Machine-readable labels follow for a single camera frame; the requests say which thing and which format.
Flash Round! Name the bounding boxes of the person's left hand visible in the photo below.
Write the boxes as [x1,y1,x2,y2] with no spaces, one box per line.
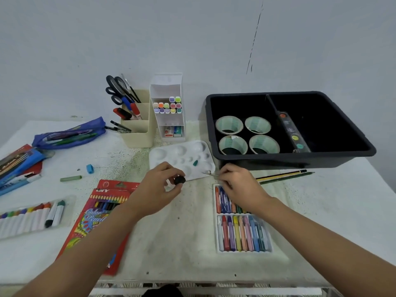
[130,161,186,217]

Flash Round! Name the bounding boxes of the person's right hand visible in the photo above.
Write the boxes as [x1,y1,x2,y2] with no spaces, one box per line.
[218,163,273,214]

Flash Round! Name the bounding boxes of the person's left forearm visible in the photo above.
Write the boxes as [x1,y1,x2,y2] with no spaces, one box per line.
[12,199,146,297]

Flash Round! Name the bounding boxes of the person's right forearm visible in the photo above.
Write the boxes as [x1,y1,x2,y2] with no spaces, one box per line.
[251,196,396,297]

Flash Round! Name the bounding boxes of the white plastic paint palette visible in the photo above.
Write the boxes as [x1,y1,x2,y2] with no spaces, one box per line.
[149,140,216,183]

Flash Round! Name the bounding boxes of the white crayon tray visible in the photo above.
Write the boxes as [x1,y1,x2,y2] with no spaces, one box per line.
[213,184,273,255]

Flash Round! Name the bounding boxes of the yellow black striped pencil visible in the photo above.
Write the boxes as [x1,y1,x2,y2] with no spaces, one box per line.
[256,170,308,182]

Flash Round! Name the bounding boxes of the set of coloured crayons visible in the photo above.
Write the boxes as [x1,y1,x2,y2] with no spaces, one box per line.
[215,186,272,253]

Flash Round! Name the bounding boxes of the green pencil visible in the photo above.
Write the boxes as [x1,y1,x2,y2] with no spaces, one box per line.
[259,172,316,185]

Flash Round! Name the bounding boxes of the beige plastic pen holder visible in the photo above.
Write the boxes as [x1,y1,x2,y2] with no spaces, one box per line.
[120,89,155,149]

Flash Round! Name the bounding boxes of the clear strip of paint pots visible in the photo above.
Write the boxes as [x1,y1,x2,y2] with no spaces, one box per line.
[276,111,311,154]

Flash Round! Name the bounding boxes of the black pen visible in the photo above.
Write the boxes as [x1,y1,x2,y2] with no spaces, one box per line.
[105,120,132,133]

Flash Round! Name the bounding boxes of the red coloured pencil box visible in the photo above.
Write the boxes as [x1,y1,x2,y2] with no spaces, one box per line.
[57,179,140,276]

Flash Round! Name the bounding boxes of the group of pastel capped markers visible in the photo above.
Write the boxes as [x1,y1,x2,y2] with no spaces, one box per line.
[153,96,183,114]

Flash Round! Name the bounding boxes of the red black marker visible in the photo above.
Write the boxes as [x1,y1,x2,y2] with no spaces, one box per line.
[113,107,133,120]

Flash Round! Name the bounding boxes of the person's black clothing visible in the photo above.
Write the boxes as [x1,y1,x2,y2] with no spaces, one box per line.
[141,284,184,297]

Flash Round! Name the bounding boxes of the white plastic marker organizer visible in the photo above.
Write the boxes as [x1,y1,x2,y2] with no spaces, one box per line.
[149,73,186,143]

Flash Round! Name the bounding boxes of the thin paint brush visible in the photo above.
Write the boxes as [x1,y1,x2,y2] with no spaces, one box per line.
[121,73,142,103]

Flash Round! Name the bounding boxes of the grey black scissors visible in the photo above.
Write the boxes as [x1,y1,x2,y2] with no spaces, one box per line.
[114,76,138,103]

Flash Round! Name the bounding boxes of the black plastic storage bin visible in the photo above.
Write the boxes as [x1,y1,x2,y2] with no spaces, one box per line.
[204,91,377,169]

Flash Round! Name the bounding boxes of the blue mesh pencil pouch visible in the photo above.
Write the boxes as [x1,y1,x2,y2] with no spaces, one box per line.
[32,116,106,151]

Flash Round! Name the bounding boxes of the red flat packet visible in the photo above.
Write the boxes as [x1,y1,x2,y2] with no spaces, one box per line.
[0,144,43,177]

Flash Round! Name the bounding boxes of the clear case of white markers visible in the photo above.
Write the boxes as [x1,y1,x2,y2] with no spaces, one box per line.
[0,196,77,240]

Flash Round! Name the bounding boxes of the white blue marker pen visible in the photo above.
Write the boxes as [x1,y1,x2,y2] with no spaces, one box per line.
[0,174,42,197]

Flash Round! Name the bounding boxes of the blue pencil packet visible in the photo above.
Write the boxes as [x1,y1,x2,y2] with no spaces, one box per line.
[0,148,47,188]

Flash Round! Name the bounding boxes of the black handled scissors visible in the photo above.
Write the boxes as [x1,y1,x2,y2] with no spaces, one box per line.
[106,75,124,100]

